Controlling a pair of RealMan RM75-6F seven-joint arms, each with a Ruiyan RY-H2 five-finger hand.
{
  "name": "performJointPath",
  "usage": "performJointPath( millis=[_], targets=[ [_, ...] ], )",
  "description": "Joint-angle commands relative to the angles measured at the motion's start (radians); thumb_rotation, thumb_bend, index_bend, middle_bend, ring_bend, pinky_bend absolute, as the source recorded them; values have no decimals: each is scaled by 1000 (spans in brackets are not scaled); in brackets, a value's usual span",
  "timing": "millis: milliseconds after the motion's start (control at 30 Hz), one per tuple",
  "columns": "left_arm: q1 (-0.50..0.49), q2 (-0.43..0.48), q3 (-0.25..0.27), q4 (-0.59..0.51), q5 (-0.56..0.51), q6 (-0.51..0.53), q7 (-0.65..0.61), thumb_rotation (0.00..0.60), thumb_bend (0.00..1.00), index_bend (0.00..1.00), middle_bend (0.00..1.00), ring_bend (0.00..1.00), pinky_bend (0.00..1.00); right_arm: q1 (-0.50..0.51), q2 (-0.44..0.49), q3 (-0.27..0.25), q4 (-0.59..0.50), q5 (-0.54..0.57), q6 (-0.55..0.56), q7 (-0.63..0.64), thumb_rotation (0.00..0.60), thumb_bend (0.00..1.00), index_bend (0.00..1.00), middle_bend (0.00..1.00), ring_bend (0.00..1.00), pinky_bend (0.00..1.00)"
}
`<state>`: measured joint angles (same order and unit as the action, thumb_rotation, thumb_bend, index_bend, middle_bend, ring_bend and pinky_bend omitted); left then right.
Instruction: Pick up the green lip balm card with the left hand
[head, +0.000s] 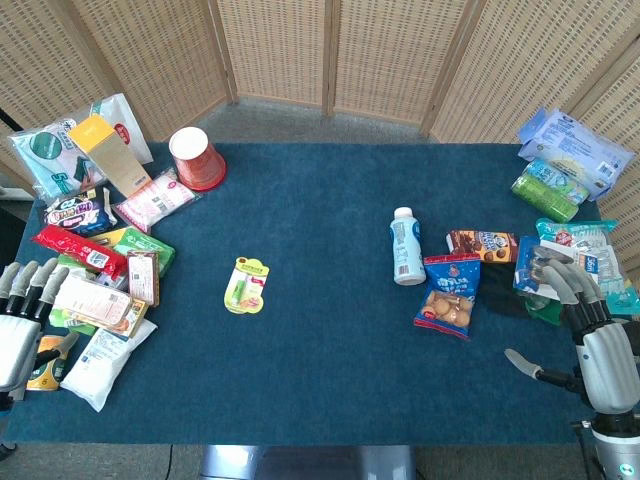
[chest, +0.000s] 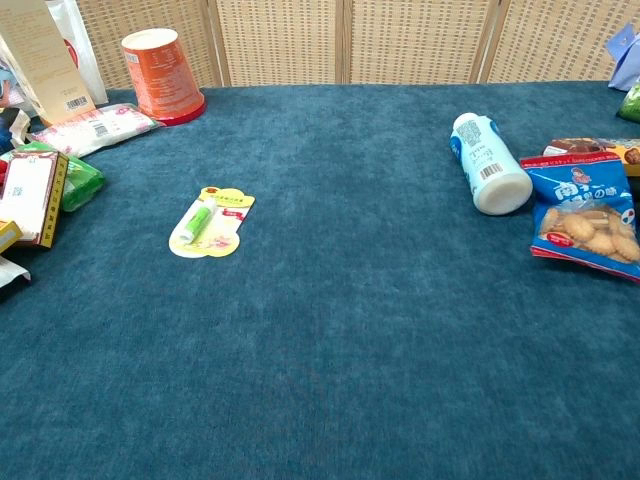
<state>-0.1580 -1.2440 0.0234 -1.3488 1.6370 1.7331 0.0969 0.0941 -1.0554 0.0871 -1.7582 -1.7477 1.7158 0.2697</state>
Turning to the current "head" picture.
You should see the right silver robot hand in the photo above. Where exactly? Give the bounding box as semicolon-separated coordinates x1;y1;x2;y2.
504;259;640;416

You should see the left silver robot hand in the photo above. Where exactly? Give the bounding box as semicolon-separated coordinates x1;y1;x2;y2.
0;257;80;393

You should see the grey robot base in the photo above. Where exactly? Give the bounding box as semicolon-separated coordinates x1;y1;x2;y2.
198;443;417;480

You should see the brown chocolate cookie pack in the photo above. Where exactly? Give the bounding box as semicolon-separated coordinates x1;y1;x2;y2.
445;229;520;265

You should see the yellow gold carton box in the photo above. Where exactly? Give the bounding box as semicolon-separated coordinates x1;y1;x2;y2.
67;114;153;198

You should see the light green packet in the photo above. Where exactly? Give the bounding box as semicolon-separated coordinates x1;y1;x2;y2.
46;253;100;337

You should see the green small packet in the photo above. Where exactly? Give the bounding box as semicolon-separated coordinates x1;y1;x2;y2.
523;294;565;327

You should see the white orange flat packet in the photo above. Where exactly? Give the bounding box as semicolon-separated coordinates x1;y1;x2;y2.
53;273;150;339

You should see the white pillow bag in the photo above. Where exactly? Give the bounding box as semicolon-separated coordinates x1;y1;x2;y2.
60;318;159;414

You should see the teal dental floss bag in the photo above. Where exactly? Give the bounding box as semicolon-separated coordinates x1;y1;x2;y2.
535;218;640;317

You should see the red long snack pack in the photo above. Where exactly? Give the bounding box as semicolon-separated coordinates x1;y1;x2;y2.
31;224;128;281

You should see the blue blister pack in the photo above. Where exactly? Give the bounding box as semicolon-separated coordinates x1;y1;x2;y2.
512;235;564;302

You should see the yellow flat card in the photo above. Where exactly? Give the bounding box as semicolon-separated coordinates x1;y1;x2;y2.
88;227;130;250

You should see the purple sanitary pad pack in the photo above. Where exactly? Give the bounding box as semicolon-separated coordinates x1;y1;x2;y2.
43;186;119;238

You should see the brown red small packet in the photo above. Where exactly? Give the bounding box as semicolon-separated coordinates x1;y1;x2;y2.
125;249;162;308

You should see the green tissue pack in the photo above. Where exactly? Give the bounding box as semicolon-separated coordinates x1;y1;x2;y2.
113;226;177;279

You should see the blue cookie snack bag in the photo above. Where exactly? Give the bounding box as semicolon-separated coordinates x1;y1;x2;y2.
413;253;483;342

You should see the green cylindrical can pack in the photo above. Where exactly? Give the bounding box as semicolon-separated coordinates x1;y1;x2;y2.
510;173;577;224

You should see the light blue cylindrical pack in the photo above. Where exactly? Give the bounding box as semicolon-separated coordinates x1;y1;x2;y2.
523;158;592;206

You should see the clear bag of green towels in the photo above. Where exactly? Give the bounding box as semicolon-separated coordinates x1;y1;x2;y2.
7;117;110;202

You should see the pink white wrapped pack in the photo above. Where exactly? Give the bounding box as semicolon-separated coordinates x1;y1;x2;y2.
111;167;204;236

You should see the pale blue wet wipes pack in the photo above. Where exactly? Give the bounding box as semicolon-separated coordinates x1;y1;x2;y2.
516;108;636;202

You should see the white milk drink bottle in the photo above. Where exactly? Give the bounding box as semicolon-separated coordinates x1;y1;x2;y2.
389;207;428;287

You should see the yellow lip balm card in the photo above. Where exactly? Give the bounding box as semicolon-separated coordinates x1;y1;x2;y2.
223;256;271;316

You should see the white bag with red logo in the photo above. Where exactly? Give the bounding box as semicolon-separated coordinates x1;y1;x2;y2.
90;93;155;167

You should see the red paper noodle cup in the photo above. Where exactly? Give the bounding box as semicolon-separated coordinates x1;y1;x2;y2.
168;126;228;193

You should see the blue felt table mat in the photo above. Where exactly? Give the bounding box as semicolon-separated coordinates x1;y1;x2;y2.
3;142;602;446

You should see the woven bamboo folding screen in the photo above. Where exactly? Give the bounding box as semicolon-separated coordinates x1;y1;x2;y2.
0;0;640;281

